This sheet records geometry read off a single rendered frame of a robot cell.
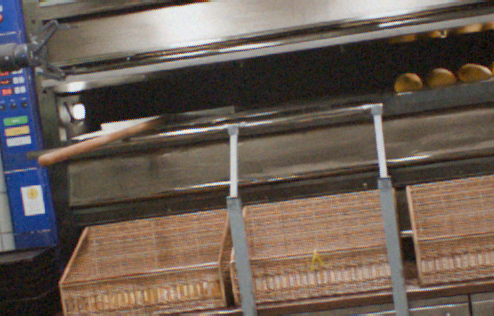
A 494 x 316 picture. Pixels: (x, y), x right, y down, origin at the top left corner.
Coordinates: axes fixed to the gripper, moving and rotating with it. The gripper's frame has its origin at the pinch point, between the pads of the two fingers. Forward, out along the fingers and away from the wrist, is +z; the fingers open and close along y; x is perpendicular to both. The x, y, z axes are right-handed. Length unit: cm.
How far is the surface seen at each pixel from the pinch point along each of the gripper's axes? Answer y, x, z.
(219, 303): 89, -6, 32
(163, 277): 79, -6, 15
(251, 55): 10, -40, 50
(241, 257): 73, 5, 43
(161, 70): 10.6, -40.8, 17.5
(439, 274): 88, -5, 104
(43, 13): -16, -55, -26
